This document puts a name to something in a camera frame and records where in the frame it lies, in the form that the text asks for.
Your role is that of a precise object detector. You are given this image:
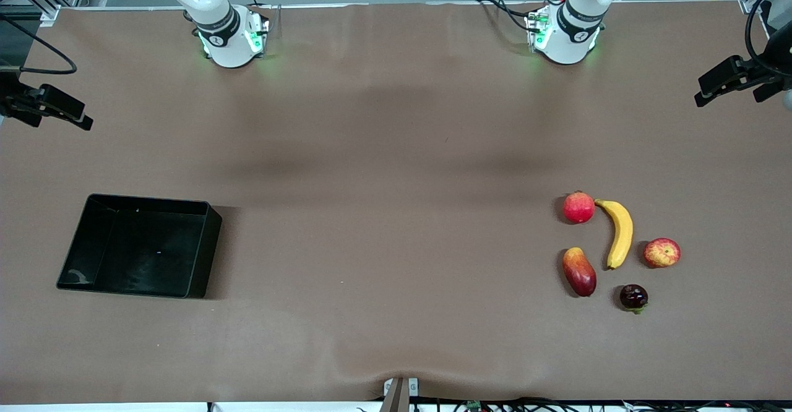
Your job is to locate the black plastic box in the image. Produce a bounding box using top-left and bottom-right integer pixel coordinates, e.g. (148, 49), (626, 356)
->
(56, 194), (223, 299)

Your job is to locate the yellow banana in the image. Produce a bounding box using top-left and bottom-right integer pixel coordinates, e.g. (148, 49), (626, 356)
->
(595, 199), (634, 270)

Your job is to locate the red yellow apple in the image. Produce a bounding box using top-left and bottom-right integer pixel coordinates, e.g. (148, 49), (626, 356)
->
(643, 238), (682, 269)

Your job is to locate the red pomegranate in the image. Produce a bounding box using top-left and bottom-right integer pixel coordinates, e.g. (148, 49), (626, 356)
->
(562, 191), (596, 225)

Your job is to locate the dark purple mangosteen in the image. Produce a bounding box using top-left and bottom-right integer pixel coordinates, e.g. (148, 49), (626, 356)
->
(619, 284), (649, 314)

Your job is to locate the red yellow mango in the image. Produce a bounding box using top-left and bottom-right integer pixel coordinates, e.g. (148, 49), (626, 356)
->
(562, 247), (598, 298)

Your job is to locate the brown table cover mat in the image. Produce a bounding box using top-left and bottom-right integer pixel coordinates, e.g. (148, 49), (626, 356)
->
(0, 1), (792, 403)

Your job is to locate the black left arm base cable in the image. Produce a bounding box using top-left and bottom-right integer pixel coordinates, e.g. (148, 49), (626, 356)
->
(475, 0), (548, 32)

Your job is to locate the white table edge bracket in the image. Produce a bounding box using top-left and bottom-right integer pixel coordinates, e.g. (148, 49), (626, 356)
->
(384, 378), (420, 397)

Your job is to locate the grey camera stand pole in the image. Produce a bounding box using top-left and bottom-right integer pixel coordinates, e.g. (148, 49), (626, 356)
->
(379, 377), (410, 412)

